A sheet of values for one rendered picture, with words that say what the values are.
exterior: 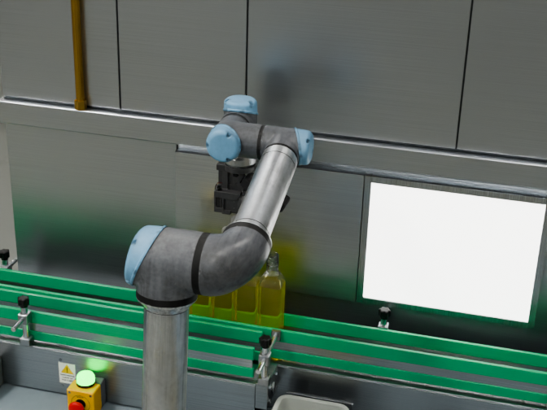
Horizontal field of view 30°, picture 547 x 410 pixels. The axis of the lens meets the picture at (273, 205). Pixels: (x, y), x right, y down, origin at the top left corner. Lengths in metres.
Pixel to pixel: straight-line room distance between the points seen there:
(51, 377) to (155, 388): 0.67
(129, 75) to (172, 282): 0.79
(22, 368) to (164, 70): 0.81
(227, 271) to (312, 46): 0.71
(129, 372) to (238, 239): 0.74
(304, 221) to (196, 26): 0.53
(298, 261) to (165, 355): 0.68
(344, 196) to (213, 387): 0.55
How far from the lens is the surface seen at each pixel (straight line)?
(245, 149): 2.15
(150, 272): 1.86
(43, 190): 2.73
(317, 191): 2.43
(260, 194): 1.97
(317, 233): 2.48
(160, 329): 1.92
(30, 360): 2.61
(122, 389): 2.54
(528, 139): 2.35
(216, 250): 1.83
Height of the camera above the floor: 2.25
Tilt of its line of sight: 25 degrees down
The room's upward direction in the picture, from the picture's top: 2 degrees clockwise
